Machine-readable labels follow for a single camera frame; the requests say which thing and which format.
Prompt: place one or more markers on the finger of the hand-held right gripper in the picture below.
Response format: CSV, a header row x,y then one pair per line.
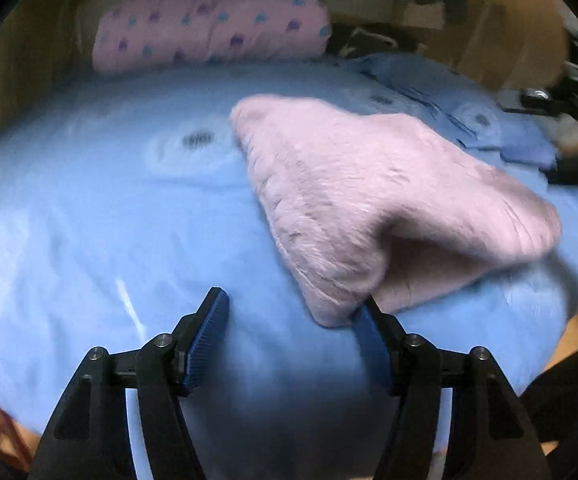
x,y
539,97

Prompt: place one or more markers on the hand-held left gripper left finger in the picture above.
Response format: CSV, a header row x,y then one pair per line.
x,y
208,340

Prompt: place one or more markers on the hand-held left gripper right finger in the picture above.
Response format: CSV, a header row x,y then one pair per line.
x,y
373,345

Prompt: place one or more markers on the pink knitted sweater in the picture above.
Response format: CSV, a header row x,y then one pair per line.
x,y
369,190

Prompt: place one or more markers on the blue printed pillow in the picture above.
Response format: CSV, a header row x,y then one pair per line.
x,y
449,95

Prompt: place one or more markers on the blue bed sheet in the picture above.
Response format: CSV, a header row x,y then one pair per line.
x,y
119,220

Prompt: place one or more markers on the dark cloth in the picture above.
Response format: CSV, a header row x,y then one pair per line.
x,y
369,40

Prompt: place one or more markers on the pink dotted pillow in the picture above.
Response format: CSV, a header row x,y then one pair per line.
x,y
209,25

